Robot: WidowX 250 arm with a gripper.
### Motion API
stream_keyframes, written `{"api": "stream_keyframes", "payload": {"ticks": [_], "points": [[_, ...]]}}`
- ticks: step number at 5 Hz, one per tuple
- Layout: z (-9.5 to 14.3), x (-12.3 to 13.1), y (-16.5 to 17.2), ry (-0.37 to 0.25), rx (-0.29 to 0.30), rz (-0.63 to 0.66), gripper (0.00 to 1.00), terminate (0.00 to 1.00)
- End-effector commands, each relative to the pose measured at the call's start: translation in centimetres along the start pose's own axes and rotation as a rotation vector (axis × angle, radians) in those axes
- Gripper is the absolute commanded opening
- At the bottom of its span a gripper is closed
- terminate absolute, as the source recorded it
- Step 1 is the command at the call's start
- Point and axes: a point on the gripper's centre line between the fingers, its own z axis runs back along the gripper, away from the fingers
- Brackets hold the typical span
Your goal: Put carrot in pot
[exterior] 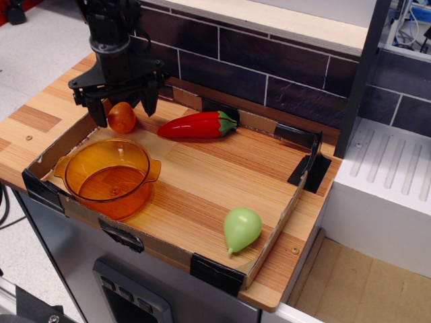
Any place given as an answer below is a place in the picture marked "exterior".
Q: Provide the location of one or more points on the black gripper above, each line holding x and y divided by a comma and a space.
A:
128, 76

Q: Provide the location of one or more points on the orange toy carrot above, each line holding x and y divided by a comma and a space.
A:
121, 118

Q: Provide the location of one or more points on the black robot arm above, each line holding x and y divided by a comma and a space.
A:
111, 24

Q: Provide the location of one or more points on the transparent orange plastic pot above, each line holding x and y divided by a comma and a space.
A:
111, 176

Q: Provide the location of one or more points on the cardboard fence with black tape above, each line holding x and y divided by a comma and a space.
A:
259, 167

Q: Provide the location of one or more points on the red toy chili pepper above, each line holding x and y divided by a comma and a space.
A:
203, 125

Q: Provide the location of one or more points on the green toy pear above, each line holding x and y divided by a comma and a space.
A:
242, 227

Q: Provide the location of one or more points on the grey toy oven panel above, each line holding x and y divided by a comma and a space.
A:
127, 300

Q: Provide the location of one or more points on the white toy sink drainboard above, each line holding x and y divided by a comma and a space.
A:
379, 203

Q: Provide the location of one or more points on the dark grey vertical post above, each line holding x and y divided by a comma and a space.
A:
367, 59

